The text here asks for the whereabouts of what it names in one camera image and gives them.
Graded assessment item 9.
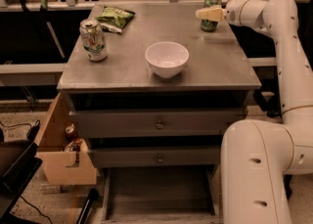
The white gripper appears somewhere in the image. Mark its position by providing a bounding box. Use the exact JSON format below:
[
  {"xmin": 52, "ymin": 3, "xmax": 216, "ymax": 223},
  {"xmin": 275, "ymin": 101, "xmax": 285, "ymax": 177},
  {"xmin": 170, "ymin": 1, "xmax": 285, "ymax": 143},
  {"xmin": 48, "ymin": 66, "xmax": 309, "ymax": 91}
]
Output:
[{"xmin": 196, "ymin": 0, "xmax": 267, "ymax": 27}]

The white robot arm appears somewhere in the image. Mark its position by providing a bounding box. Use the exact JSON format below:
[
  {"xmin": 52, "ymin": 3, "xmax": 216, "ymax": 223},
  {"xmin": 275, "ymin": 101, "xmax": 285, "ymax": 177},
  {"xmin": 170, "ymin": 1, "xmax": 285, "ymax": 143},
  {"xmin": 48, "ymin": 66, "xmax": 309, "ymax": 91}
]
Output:
[{"xmin": 196, "ymin": 0, "xmax": 313, "ymax": 224}]

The white bowl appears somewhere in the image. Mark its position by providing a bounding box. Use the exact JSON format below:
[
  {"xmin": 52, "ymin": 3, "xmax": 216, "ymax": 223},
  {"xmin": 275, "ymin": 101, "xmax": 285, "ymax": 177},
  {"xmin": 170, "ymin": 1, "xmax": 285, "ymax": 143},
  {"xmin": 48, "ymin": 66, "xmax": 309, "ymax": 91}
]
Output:
[{"xmin": 145, "ymin": 41, "xmax": 189, "ymax": 78}]

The white and green soda can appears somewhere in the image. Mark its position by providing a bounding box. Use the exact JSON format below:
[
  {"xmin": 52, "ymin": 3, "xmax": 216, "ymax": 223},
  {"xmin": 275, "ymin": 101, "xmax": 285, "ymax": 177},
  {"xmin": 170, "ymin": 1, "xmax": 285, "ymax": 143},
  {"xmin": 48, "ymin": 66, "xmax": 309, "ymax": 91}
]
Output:
[{"xmin": 79, "ymin": 20, "xmax": 108, "ymax": 62}]

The red soda can in box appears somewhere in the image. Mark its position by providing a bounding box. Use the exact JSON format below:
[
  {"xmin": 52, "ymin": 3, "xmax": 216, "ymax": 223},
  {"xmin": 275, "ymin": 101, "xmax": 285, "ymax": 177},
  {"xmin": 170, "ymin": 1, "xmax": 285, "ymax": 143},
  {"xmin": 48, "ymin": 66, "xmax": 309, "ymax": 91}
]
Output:
[{"xmin": 65, "ymin": 125, "xmax": 78, "ymax": 142}]

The black office chair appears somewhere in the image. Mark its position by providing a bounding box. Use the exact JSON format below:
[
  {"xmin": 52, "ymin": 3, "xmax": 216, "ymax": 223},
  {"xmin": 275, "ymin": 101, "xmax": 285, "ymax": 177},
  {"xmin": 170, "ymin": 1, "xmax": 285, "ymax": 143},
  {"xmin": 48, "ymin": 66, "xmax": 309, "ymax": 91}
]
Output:
[{"xmin": 253, "ymin": 72, "xmax": 282, "ymax": 117}]

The grey drawer cabinet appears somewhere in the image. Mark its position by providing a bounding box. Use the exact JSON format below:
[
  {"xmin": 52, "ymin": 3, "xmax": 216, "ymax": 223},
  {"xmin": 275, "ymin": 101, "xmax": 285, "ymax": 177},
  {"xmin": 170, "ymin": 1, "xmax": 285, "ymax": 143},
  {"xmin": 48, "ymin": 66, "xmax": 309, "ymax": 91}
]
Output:
[{"xmin": 58, "ymin": 2, "xmax": 260, "ymax": 224}]

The green chip bag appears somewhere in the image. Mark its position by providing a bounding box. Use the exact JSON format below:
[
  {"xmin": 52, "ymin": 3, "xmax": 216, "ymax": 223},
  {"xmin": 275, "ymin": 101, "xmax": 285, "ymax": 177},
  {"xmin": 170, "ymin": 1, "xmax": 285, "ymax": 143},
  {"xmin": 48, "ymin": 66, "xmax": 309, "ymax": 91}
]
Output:
[{"xmin": 95, "ymin": 7, "xmax": 135, "ymax": 33}]

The top grey drawer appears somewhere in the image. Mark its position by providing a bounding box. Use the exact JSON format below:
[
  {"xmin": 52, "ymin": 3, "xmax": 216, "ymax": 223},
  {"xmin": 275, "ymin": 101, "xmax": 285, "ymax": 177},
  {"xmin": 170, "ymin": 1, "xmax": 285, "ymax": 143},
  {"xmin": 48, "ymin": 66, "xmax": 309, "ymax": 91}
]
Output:
[{"xmin": 69, "ymin": 108, "xmax": 247, "ymax": 139}]

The middle grey drawer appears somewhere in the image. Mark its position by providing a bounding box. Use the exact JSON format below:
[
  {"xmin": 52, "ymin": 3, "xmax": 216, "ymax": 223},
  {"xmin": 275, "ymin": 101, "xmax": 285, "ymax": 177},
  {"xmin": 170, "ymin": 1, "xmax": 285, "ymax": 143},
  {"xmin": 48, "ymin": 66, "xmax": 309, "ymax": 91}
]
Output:
[{"xmin": 89, "ymin": 145, "xmax": 220, "ymax": 168}]

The open bottom grey drawer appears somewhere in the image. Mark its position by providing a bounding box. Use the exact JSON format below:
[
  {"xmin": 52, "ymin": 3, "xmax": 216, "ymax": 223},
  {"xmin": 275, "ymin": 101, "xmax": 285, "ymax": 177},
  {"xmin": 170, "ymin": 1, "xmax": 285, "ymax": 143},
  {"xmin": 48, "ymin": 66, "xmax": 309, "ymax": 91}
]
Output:
[{"xmin": 101, "ymin": 166, "xmax": 223, "ymax": 224}]

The wooden box of snacks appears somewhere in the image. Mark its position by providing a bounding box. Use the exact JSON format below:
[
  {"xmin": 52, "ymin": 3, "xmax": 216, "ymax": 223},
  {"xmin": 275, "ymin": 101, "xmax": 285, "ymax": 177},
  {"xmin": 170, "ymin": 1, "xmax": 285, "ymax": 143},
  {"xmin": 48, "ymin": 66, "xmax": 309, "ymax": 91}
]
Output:
[{"xmin": 35, "ymin": 94, "xmax": 97, "ymax": 185}]

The black case on floor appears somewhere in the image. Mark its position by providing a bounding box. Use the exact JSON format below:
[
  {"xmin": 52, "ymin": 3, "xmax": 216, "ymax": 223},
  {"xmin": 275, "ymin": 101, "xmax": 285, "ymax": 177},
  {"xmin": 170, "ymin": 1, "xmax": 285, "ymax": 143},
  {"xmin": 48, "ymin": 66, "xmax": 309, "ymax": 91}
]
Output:
[{"xmin": 0, "ymin": 141, "xmax": 42, "ymax": 224}]

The black cable on floor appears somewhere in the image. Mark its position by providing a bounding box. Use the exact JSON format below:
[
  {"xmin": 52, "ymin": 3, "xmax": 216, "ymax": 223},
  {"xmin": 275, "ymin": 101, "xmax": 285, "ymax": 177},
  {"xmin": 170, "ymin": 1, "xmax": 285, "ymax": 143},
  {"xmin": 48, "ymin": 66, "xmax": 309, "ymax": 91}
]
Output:
[{"xmin": 0, "ymin": 119, "xmax": 42, "ymax": 143}]

